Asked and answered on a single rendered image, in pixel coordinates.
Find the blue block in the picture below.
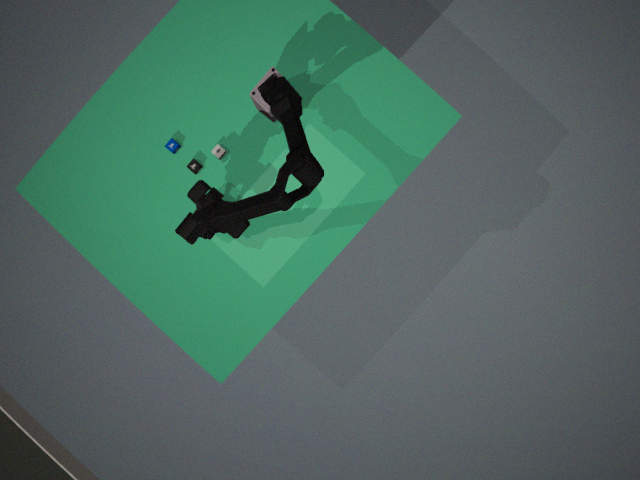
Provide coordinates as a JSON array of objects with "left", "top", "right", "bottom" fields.
[{"left": 165, "top": 138, "right": 181, "bottom": 154}]

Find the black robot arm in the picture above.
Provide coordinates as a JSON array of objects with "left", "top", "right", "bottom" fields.
[{"left": 175, "top": 73, "right": 324, "bottom": 245}]

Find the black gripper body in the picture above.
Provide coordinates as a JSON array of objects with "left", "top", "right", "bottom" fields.
[{"left": 188, "top": 180, "right": 250, "bottom": 238}]

